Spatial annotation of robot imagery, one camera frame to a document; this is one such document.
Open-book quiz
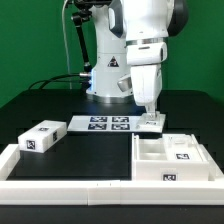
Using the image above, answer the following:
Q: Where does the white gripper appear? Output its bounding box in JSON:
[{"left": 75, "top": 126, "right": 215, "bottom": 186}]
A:
[{"left": 118, "top": 42, "right": 167, "bottom": 118}]

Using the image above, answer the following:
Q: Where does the white cabinet door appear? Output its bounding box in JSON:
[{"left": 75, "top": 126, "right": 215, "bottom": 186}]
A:
[
  {"left": 162, "top": 134, "right": 203, "bottom": 162},
  {"left": 136, "top": 112, "right": 166, "bottom": 133}
]

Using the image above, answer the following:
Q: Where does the white cabinet body box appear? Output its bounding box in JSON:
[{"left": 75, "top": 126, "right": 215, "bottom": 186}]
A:
[{"left": 131, "top": 135, "right": 209, "bottom": 181}]

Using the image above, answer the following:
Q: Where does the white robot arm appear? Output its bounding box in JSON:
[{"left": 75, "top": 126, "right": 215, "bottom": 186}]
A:
[{"left": 87, "top": 0, "right": 188, "bottom": 120}]

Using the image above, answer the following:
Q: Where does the white cabinet top block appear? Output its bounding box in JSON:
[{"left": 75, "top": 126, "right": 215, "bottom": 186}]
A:
[{"left": 18, "top": 120, "right": 67, "bottom": 153}]

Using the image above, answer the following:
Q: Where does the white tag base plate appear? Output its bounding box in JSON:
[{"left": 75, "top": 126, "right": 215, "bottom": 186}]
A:
[{"left": 68, "top": 116, "right": 139, "bottom": 132}]

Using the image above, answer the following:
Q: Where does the black cable bundle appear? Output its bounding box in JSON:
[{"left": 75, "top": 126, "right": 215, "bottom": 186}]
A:
[{"left": 28, "top": 73, "right": 92, "bottom": 91}]

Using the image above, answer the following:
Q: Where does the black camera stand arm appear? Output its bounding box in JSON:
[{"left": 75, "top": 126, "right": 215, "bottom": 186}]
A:
[{"left": 67, "top": 0, "right": 92, "bottom": 72}]

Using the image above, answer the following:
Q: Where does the white cable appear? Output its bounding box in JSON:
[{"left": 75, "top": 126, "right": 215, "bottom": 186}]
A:
[{"left": 61, "top": 0, "right": 74, "bottom": 90}]

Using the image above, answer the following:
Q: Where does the white U-shaped fence frame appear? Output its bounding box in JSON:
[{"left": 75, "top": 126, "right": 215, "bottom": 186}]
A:
[{"left": 0, "top": 144, "right": 224, "bottom": 205}]

